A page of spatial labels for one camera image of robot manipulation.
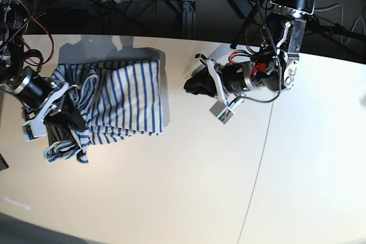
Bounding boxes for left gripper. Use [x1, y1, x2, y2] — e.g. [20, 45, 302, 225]
[184, 53, 282, 107]

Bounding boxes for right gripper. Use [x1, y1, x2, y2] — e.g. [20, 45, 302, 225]
[13, 66, 86, 131]

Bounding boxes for blue white striped T-shirt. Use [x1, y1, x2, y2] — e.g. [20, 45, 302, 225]
[43, 60, 164, 163]

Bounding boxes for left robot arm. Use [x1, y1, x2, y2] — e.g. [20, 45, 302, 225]
[184, 0, 315, 104]

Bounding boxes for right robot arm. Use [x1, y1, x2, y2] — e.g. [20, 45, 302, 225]
[1, 0, 86, 131]

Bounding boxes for black object at left edge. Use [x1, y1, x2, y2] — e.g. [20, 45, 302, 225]
[0, 155, 9, 171]

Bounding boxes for black tripod stand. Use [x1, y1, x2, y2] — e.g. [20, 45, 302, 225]
[306, 16, 365, 41]

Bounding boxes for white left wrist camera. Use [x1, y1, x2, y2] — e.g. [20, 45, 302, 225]
[209, 101, 235, 124]

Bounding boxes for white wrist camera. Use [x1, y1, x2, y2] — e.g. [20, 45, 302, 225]
[21, 119, 47, 142]
[209, 101, 235, 124]

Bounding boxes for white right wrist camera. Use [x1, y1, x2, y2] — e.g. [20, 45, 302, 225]
[21, 119, 47, 142]

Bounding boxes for aluminium frame post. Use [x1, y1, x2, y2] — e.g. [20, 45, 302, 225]
[181, 0, 196, 40]

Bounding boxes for grey cable on floor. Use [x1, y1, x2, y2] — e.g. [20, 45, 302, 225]
[314, 0, 366, 42]

